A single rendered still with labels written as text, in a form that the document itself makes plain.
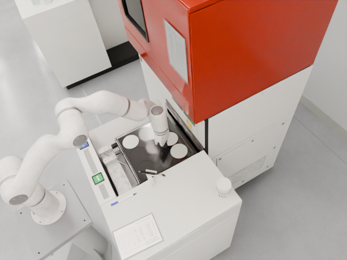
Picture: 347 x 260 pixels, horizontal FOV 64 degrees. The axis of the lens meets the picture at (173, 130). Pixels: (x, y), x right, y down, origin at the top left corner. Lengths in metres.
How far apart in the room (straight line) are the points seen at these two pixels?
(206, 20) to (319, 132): 2.20
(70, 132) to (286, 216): 1.87
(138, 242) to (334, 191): 1.82
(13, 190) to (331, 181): 2.35
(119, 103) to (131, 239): 0.63
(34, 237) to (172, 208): 0.74
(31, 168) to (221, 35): 0.93
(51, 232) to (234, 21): 1.34
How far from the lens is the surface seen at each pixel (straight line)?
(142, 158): 1.65
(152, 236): 1.39
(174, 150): 1.64
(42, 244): 1.69
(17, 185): 1.34
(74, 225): 1.65
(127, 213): 1.46
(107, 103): 1.16
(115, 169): 1.68
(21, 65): 4.30
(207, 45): 1.05
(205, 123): 1.37
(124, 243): 1.41
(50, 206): 1.63
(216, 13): 1.01
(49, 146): 1.24
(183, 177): 1.48
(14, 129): 3.51
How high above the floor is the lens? 2.29
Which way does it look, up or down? 54 degrees down
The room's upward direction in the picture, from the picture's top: 9 degrees counter-clockwise
